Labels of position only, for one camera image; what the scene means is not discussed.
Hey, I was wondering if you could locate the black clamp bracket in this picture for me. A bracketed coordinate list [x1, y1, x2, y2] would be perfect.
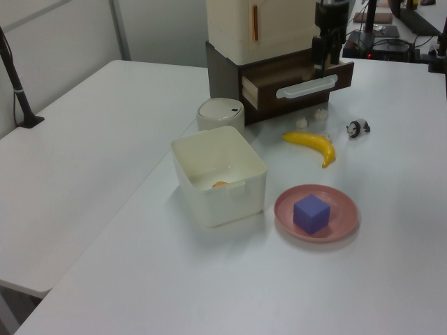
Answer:
[427, 33, 447, 74]

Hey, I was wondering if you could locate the yellow toy banana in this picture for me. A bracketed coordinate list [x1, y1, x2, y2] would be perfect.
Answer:
[281, 131, 337, 170]

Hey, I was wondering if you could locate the black Franka gripper body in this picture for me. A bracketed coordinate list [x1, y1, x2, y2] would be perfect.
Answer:
[314, 0, 350, 36]

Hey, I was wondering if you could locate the black upright stand pole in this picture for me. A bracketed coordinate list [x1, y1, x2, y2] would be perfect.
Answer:
[364, 0, 379, 34]

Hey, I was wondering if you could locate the black electronics box with cables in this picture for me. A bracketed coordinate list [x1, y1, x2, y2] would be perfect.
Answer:
[344, 30, 422, 63]

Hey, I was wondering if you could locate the dark brown wooden drawer cabinet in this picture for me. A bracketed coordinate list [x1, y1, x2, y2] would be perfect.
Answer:
[205, 40, 332, 126]

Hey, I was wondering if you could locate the grey metal partition post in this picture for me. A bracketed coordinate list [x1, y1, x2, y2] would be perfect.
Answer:
[109, 0, 132, 62]

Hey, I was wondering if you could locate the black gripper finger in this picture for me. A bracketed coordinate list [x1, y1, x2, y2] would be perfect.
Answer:
[330, 30, 346, 66]
[311, 34, 324, 77]

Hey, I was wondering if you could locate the black camera pole with clamp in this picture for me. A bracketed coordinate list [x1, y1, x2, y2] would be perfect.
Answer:
[0, 26, 45, 129]

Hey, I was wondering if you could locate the cream plastic toy fridge cabinet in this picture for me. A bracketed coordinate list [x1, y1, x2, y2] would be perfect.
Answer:
[205, 0, 324, 66]

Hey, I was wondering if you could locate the small white lidded trash bin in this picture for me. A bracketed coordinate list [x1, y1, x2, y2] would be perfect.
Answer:
[196, 98, 245, 135]

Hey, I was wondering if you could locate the black and white panda figurine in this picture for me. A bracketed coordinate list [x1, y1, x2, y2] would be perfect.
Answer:
[346, 119, 372, 140]

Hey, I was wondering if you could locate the brown drawer with white handle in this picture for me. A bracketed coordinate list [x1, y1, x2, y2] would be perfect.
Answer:
[240, 58, 355, 110]

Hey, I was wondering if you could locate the cream open plastic storage box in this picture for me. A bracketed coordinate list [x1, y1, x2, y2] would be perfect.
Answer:
[170, 126, 269, 229]

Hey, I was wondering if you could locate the black monitor base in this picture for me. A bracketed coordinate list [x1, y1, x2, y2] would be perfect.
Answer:
[396, 0, 441, 36]

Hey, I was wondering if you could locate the brown flat box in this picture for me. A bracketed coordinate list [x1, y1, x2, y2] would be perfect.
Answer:
[353, 12, 394, 25]

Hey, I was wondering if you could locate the pink round plate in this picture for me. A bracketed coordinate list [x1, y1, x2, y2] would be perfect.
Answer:
[273, 184, 360, 244]

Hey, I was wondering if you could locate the purple cube block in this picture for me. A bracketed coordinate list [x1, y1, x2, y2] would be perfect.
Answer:
[293, 193, 331, 235]

